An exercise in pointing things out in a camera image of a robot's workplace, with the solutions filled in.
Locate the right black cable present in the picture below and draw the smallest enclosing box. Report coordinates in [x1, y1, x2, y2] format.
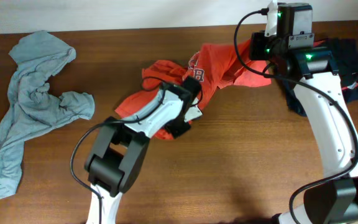
[233, 9, 358, 224]

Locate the grey t-shirt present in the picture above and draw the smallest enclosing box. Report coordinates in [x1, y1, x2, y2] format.
[0, 31, 95, 199]

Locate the black cable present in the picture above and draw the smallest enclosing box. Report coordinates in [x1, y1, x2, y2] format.
[233, 9, 358, 224]
[70, 76, 203, 224]

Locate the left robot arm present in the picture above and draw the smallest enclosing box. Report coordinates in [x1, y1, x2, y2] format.
[85, 77, 202, 223]

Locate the orange printed t-shirt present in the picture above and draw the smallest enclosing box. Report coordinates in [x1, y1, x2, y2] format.
[114, 39, 272, 141]

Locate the left black cable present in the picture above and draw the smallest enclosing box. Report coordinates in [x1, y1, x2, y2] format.
[70, 76, 203, 224]

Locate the red folded garment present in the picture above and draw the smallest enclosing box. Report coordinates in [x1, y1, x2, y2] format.
[314, 38, 358, 90]

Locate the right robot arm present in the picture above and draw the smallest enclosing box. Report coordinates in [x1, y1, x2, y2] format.
[250, 1, 358, 223]

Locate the black folded Nike garment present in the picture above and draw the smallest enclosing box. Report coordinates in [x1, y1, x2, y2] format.
[323, 38, 358, 89]

